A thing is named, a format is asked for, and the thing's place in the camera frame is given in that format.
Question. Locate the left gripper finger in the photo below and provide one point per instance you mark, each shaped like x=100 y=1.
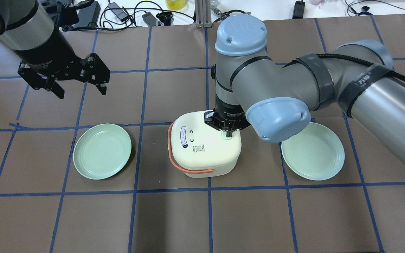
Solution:
x=96 y=72
x=52 y=85

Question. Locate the green plate robot right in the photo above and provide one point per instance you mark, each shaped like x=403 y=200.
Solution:
x=102 y=151

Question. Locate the green plate robot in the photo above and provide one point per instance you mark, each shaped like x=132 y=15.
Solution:
x=102 y=151
x=316 y=153

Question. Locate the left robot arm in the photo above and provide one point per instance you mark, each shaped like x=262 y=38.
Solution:
x=31 y=29

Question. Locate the green plate robot left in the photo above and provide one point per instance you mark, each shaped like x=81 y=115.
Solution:
x=316 y=153

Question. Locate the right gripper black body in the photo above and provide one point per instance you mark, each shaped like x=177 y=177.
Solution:
x=227 y=111

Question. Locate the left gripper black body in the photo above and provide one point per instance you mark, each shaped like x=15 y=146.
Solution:
x=47 y=50

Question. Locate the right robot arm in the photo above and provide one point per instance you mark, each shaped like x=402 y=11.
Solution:
x=252 y=90

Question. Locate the yellow cup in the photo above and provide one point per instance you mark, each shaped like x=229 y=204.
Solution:
x=175 y=4

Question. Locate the white rice cooker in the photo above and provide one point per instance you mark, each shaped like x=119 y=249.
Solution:
x=198 y=150

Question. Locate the aluminium frame post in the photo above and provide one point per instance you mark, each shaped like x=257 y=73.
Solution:
x=203 y=14

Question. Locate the black power adapter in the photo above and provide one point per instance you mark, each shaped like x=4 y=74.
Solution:
x=88 y=16

